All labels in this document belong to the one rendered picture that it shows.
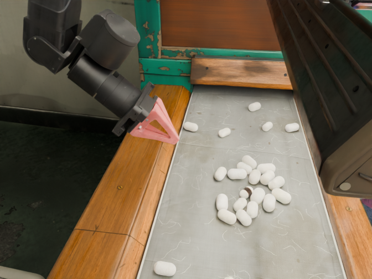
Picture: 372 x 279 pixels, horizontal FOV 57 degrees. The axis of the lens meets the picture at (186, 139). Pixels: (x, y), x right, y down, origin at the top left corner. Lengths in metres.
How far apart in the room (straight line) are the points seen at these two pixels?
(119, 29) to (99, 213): 0.30
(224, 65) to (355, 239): 0.56
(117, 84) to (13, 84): 1.98
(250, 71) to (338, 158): 0.76
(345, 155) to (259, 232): 0.41
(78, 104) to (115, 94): 1.75
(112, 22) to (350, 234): 0.48
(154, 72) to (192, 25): 0.18
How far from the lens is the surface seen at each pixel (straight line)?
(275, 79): 0.96
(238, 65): 0.95
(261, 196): 0.63
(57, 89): 2.32
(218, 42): 0.99
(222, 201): 0.61
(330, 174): 0.21
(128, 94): 0.54
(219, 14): 0.97
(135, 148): 0.74
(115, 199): 0.62
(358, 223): 0.63
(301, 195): 0.69
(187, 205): 0.63
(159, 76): 1.04
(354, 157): 0.20
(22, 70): 2.41
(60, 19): 0.53
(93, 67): 0.55
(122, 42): 0.50
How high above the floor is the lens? 1.17
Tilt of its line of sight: 33 degrees down
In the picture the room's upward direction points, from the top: straight up
